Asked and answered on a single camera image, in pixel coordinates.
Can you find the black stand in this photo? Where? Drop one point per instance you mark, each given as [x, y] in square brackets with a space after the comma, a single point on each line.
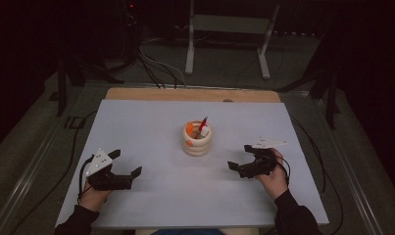
[61, 88]
[331, 104]

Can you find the white metal stand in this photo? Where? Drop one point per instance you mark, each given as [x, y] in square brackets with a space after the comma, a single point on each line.
[229, 23]

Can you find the white board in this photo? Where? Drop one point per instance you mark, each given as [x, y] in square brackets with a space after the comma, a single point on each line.
[191, 202]

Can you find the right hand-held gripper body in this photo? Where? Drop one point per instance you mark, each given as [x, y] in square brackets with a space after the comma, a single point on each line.
[260, 164]

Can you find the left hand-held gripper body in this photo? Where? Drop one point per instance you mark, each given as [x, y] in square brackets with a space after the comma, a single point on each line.
[100, 163]

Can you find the person's left hand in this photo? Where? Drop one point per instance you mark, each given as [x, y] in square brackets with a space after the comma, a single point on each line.
[93, 199]

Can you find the red pen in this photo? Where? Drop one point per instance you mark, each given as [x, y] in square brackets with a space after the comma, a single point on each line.
[202, 125]

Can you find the person's right hand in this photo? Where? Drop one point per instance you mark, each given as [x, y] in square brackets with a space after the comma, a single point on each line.
[275, 186]

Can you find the cream ribbed pen holder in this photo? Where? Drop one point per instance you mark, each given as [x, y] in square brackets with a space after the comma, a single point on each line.
[196, 147]

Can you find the orange pink highlighter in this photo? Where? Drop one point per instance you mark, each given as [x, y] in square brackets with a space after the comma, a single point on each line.
[190, 127]

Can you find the black equipment with red light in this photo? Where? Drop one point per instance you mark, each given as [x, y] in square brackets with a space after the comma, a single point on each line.
[130, 29]

